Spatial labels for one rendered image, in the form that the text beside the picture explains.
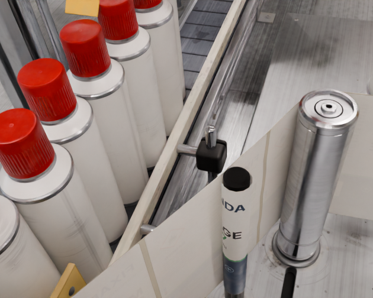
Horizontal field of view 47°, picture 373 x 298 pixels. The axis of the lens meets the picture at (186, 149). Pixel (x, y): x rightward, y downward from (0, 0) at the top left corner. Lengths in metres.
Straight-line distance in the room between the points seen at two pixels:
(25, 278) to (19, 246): 0.03
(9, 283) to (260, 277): 0.22
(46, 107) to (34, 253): 0.10
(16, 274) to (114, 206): 0.13
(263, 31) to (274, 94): 0.23
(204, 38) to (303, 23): 0.16
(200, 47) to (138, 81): 0.27
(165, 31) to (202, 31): 0.27
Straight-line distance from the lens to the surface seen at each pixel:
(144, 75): 0.41
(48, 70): 0.32
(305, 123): 0.29
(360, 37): 0.70
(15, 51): 0.49
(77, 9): 0.38
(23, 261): 0.31
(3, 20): 0.47
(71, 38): 0.34
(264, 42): 0.76
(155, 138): 0.46
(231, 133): 0.60
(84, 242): 0.35
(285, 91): 0.59
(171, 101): 0.49
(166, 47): 0.44
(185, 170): 0.49
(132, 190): 0.45
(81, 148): 0.34
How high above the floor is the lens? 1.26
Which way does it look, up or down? 49 degrees down
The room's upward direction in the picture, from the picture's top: 7 degrees counter-clockwise
